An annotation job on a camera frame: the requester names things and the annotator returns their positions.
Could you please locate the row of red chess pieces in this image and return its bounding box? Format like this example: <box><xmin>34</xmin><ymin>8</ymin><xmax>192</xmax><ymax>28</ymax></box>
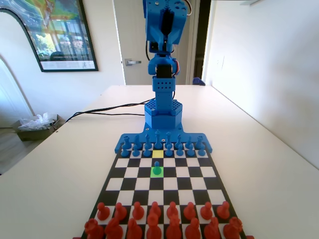
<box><xmin>72</xmin><ymin>235</ymin><xmax>255</xmax><ymax>239</ymax></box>

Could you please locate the row of blue chess pieces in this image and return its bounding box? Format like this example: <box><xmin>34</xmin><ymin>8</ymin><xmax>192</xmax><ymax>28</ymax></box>
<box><xmin>114</xmin><ymin>121</ymin><xmax>214</xmax><ymax>154</ymax></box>

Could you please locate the crumpled clear plastic wrap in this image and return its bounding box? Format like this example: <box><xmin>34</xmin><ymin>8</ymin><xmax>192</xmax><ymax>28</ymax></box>
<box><xmin>18</xmin><ymin>112</ymin><xmax>57</xmax><ymax>131</ymax></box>

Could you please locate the white door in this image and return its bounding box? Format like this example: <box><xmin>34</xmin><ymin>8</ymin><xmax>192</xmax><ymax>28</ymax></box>
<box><xmin>113</xmin><ymin>0</ymin><xmax>197</xmax><ymax>86</ymax></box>

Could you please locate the cardboard box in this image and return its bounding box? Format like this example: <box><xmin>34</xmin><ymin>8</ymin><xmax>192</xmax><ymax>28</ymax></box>
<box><xmin>12</xmin><ymin>114</ymin><xmax>66</xmax><ymax>142</ymax></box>

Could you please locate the red chess bishop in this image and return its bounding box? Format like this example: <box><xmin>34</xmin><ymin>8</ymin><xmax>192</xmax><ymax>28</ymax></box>
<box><xmin>127</xmin><ymin>218</ymin><xmax>144</xmax><ymax>239</ymax></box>
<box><xmin>184</xmin><ymin>218</ymin><xmax>201</xmax><ymax>239</ymax></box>

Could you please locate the red chess rook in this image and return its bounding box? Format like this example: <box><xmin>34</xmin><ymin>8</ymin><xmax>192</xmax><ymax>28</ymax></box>
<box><xmin>84</xmin><ymin>218</ymin><xmax>105</xmax><ymax>239</ymax></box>
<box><xmin>223</xmin><ymin>216</ymin><xmax>244</xmax><ymax>239</ymax></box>

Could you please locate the red chess knight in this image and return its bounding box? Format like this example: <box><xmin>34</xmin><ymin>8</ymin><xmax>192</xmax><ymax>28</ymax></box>
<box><xmin>203</xmin><ymin>217</ymin><xmax>221</xmax><ymax>239</ymax></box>
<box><xmin>104</xmin><ymin>218</ymin><xmax>123</xmax><ymax>239</ymax></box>

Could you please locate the framed wall poster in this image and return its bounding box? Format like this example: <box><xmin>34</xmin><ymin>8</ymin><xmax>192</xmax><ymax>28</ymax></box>
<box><xmin>0</xmin><ymin>0</ymin><xmax>99</xmax><ymax>73</ymax></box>

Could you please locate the black and white chessboard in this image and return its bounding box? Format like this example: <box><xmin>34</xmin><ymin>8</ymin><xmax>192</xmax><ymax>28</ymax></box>
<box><xmin>82</xmin><ymin>146</ymin><xmax>247</xmax><ymax>239</ymax></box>

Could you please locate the red chess pawn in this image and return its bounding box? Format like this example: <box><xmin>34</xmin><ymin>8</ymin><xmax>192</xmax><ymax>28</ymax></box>
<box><xmin>96</xmin><ymin>202</ymin><xmax>110</xmax><ymax>221</ymax></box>
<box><xmin>216</xmin><ymin>201</ymin><xmax>230</xmax><ymax>220</ymax></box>
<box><xmin>183</xmin><ymin>202</ymin><xmax>196</xmax><ymax>221</ymax></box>
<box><xmin>166</xmin><ymin>201</ymin><xmax>179</xmax><ymax>221</ymax></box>
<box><xmin>149</xmin><ymin>201</ymin><xmax>162</xmax><ymax>221</ymax></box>
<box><xmin>200</xmin><ymin>201</ymin><xmax>213</xmax><ymax>221</ymax></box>
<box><xmin>114</xmin><ymin>203</ymin><xmax>127</xmax><ymax>221</ymax></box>
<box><xmin>132</xmin><ymin>201</ymin><xmax>145</xmax><ymax>221</ymax></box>

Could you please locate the black power cable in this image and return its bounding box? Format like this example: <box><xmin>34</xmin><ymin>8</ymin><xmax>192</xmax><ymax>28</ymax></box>
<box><xmin>74</xmin><ymin>111</ymin><xmax>147</xmax><ymax>117</ymax></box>
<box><xmin>65</xmin><ymin>99</ymin><xmax>156</xmax><ymax>123</ymax></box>

